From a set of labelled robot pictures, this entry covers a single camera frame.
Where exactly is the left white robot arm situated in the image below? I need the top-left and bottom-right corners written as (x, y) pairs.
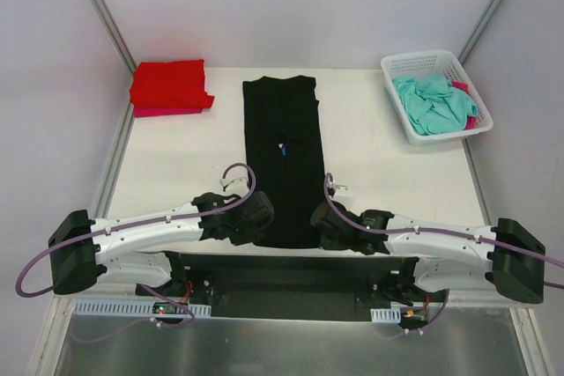
top-left (48, 191), bottom-right (275, 296)

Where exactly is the red t-shirt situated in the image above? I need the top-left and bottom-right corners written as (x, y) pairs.
top-left (130, 59), bottom-right (215, 109)

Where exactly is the crumpled pink t-shirt in basket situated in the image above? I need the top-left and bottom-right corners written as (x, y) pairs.
top-left (451, 81), bottom-right (477, 130)

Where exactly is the left white cable duct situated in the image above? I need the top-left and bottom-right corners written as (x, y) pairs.
top-left (74, 299), bottom-right (186, 319)

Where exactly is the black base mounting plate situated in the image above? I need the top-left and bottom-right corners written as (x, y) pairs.
top-left (153, 253), bottom-right (445, 321)

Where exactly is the pink t-shirt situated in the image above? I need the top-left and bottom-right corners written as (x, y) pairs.
top-left (133, 106), bottom-right (203, 119)
top-left (451, 81), bottom-right (477, 130)

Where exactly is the right white cable duct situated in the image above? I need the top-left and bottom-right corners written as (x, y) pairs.
top-left (370, 306), bottom-right (402, 324)

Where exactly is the black daisy print t-shirt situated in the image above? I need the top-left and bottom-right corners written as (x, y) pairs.
top-left (242, 76), bottom-right (325, 249)

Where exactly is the white plastic basket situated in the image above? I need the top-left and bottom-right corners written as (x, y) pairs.
top-left (381, 50), bottom-right (494, 146)

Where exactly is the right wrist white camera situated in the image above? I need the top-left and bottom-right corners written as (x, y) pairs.
top-left (329, 183), bottom-right (353, 207)

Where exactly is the crumpled teal t-shirt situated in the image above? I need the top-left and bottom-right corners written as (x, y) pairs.
top-left (392, 74), bottom-right (479, 136)

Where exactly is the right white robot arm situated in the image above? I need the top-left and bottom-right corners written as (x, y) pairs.
top-left (310, 202), bottom-right (545, 305)

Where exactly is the right aluminium frame post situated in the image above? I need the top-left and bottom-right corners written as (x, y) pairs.
top-left (458, 0), bottom-right (505, 64)

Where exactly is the aluminium frame post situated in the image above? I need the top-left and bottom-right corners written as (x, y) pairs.
top-left (90, 0), bottom-right (137, 74)
top-left (458, 0), bottom-right (505, 64)

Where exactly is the left aluminium frame post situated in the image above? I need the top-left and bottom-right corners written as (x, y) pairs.
top-left (90, 0), bottom-right (137, 74)

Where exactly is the white cable duct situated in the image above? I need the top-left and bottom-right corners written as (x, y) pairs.
top-left (74, 299), bottom-right (186, 319)
top-left (370, 306), bottom-right (402, 324)

